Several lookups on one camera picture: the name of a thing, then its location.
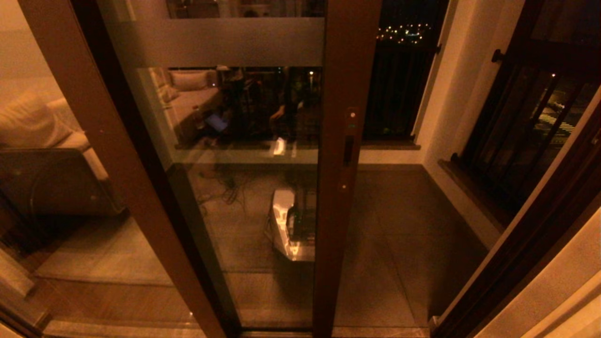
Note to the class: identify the brown framed sliding glass door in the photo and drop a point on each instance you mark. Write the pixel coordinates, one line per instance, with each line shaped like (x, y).
(235, 42)

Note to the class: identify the dark metal floor track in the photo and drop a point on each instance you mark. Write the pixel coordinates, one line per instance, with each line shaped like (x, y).
(375, 332)

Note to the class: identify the brown framed fixed glass panel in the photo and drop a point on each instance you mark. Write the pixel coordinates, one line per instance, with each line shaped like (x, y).
(108, 126)

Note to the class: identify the dark front-load washing machine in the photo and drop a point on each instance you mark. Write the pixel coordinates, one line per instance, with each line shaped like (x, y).
(61, 188)

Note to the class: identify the dark brown door jamb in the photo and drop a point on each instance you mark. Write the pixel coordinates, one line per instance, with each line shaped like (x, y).
(540, 244)

